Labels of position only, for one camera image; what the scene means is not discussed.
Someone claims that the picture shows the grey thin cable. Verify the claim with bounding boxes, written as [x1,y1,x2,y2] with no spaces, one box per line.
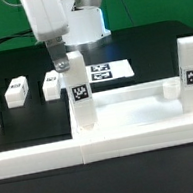
[0,0,23,10]

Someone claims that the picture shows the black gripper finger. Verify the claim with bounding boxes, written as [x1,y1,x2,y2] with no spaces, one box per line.
[45,37,70,73]

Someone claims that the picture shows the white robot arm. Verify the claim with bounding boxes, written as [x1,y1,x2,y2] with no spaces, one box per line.
[20,0,111,73]

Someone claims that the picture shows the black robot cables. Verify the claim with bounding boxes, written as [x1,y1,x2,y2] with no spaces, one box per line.
[0,27,39,61]

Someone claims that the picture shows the white L-shaped guide fence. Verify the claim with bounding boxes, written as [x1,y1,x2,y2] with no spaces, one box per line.
[0,119,193,180]

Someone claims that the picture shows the fiducial marker sheet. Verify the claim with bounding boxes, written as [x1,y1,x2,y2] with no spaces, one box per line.
[86,59,135,83]

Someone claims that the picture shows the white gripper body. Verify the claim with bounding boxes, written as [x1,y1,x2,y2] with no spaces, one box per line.
[20,0,69,42]

